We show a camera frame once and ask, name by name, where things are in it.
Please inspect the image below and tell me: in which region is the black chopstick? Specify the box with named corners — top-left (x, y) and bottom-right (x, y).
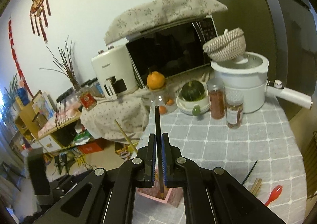
top-left (155, 105), bottom-right (164, 199)
top-left (241, 160), bottom-right (258, 185)

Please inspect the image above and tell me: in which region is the pink perforated utensil holder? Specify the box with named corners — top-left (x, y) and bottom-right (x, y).
top-left (137, 187), bottom-right (183, 207)

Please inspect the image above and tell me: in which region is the long bamboo chopstick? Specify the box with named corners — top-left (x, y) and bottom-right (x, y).
top-left (115, 119), bottom-right (137, 154)

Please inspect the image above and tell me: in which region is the red plastic spoon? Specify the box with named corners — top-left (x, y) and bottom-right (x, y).
top-left (265, 185), bottom-right (283, 206)

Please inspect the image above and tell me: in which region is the grey checked tablecloth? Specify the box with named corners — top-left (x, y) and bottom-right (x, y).
top-left (161, 96), bottom-right (307, 223)

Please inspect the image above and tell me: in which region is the wooden shelf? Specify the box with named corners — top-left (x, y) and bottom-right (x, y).
top-left (11, 88), bottom-right (81, 153)

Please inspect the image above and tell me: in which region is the floral cloth draped cabinet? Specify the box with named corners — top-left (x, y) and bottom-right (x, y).
top-left (81, 89), bottom-right (154, 144)

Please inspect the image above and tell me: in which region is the red labelled vase jar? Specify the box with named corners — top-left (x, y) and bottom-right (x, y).
top-left (76, 87), bottom-right (97, 111)

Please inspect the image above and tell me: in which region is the short labelled spice jar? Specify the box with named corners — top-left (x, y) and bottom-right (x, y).
top-left (225, 90), bottom-right (243, 129)

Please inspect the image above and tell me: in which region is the clear glass jar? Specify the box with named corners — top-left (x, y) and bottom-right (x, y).
top-left (151, 85), bottom-right (177, 115)

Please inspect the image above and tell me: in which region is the green squash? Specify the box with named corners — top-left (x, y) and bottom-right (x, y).
top-left (181, 80), bottom-right (205, 102)

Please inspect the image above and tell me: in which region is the tall red spice jar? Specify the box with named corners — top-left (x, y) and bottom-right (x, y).
top-left (206, 78), bottom-right (225, 119)

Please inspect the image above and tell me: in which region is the orange citrus fruit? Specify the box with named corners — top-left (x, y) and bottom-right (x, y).
top-left (147, 70), bottom-right (165, 90)

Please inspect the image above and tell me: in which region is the white electric cooking pot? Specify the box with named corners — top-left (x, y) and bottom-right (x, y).
top-left (211, 52), bottom-right (313, 113)

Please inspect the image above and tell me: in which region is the dry twig bunch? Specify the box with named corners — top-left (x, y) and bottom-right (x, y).
top-left (39, 37), bottom-right (81, 92)

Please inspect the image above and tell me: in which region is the black microwave oven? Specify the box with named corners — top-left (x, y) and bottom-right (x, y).
top-left (126, 17), bottom-right (217, 88)

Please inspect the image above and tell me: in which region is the dark grey refrigerator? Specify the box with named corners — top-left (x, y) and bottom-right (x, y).
top-left (188, 0), bottom-right (317, 121)

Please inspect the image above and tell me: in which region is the floral cloth cover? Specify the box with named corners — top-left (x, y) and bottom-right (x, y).
top-left (104, 0), bottom-right (228, 45)

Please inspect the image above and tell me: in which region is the red chinese knot decoration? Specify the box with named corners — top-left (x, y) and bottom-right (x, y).
top-left (29, 0), bottom-right (52, 44)

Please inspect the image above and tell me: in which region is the woven rope basket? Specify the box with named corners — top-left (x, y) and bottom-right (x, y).
top-left (202, 28), bottom-right (246, 62)

